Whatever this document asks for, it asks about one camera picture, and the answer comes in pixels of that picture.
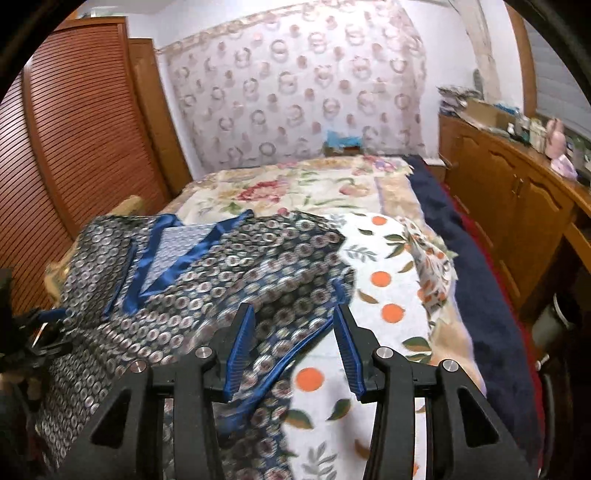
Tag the purple tissue pack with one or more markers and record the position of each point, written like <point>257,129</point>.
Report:
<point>565,166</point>

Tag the wooden window frame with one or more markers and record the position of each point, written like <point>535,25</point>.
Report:
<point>524,60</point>

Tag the open cardboard box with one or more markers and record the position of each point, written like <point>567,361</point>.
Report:
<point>485,113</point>

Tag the pink kettle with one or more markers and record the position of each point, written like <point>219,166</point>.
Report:
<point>555,138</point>

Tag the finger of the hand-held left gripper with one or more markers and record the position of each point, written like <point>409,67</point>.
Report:
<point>48,349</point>
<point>54,315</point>

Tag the wooden louvered wardrobe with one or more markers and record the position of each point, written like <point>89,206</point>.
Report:
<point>83,138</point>

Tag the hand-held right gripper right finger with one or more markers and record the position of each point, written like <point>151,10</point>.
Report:
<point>348,350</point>

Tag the pale lace curtain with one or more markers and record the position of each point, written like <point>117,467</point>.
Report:
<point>482,46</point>

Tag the floral bed blanket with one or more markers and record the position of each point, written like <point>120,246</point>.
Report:
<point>295,189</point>

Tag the grey window blind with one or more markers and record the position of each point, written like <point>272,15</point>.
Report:
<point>554,78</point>

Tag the long wooden cabinet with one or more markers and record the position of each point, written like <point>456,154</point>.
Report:
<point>512,198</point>

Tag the orange fruit print sheet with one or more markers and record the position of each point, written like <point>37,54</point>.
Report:
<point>388,286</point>

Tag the navy blue blanket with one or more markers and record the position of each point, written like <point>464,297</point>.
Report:
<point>480,295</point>

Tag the yellow patterned pillow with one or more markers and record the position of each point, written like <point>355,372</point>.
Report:
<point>128,205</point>

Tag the navy circle-patterned satin garment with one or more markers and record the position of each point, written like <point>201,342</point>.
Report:
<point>221,286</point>

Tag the round waste bin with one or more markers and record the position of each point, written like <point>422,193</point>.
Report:
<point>554,318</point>

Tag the blue plastic bag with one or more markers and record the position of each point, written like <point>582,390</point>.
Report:
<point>342,137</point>

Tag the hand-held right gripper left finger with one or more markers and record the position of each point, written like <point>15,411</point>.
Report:
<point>240,350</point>

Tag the small brown box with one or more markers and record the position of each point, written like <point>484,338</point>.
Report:
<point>342,150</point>

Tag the stack of papers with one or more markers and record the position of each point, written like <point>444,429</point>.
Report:
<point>457,99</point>

